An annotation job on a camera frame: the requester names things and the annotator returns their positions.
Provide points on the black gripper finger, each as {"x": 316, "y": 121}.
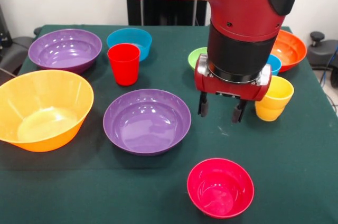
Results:
{"x": 239, "y": 111}
{"x": 203, "y": 103}

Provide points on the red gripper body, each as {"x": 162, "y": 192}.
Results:
{"x": 229, "y": 89}

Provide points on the purple bowl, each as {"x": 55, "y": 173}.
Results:
{"x": 146, "y": 123}
{"x": 66, "y": 49}

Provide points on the pink bowl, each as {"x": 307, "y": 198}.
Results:
{"x": 220, "y": 189}

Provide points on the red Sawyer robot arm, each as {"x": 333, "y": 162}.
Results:
{"x": 237, "y": 10}

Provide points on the yellow cup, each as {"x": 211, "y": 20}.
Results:
{"x": 280, "y": 92}
{"x": 268, "y": 114}

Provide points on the green bowl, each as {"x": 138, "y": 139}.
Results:
{"x": 195, "y": 57}

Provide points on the blue cup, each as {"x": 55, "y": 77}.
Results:
{"x": 274, "y": 65}

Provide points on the orange-red bowl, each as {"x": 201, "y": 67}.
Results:
{"x": 290, "y": 49}

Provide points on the dark green tablecloth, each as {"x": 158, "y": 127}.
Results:
{"x": 290, "y": 168}

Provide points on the red cup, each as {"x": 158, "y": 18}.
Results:
{"x": 123, "y": 68}

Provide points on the black wheeled base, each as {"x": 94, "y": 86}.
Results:
{"x": 320, "y": 55}
{"x": 16, "y": 49}

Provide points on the blue bowl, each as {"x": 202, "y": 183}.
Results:
{"x": 129, "y": 37}

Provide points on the large yellow bowl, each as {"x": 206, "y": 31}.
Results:
{"x": 45, "y": 110}

